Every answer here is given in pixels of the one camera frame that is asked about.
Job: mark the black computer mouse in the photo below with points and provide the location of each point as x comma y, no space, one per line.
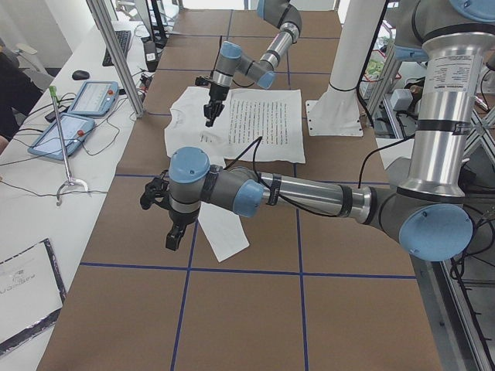
80,75

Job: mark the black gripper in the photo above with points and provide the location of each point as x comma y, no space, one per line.
216,93
182,218

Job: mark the white long sleeve t-shirt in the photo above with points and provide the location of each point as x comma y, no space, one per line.
275,116

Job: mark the black power adapter white label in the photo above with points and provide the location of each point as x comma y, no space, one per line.
151,56

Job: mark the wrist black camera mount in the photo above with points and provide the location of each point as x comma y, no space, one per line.
156,192
202,81

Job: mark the aluminium frame post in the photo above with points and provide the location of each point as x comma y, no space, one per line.
103,21

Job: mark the metal grabber stick green handle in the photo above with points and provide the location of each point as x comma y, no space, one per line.
71,181

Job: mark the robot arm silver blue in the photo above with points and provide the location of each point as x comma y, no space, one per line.
287,20
424,213

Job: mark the white paper in plastic sleeve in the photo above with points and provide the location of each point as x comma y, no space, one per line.
32,294

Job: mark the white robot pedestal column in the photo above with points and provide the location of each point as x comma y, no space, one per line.
336,112

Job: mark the upper blue teach pendant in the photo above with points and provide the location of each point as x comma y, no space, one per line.
95,98

